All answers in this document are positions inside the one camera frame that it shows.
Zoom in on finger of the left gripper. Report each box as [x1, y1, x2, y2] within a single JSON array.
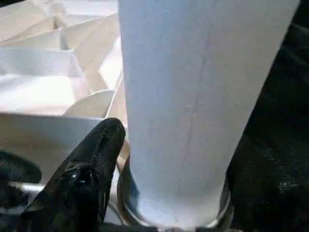
[[0, 150, 42, 186]]

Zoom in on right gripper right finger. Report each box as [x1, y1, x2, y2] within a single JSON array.
[[226, 131, 309, 232]]

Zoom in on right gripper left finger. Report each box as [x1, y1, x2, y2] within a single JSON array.
[[20, 117, 126, 232]]

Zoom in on white plastic table leg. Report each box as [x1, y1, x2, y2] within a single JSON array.
[[118, 0, 301, 225]]

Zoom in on black plastic mat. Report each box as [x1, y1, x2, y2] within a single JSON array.
[[0, 0, 309, 232]]

